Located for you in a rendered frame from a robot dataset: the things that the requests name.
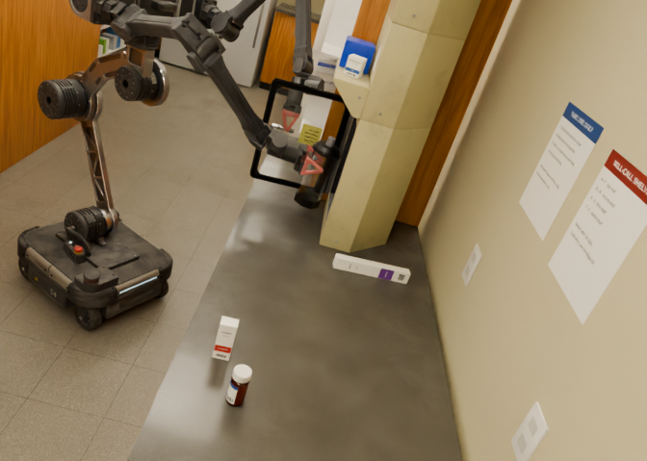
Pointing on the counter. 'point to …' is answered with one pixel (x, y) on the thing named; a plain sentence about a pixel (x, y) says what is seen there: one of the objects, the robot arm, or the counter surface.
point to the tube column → (437, 3)
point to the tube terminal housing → (389, 135)
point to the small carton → (355, 65)
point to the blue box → (357, 51)
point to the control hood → (352, 90)
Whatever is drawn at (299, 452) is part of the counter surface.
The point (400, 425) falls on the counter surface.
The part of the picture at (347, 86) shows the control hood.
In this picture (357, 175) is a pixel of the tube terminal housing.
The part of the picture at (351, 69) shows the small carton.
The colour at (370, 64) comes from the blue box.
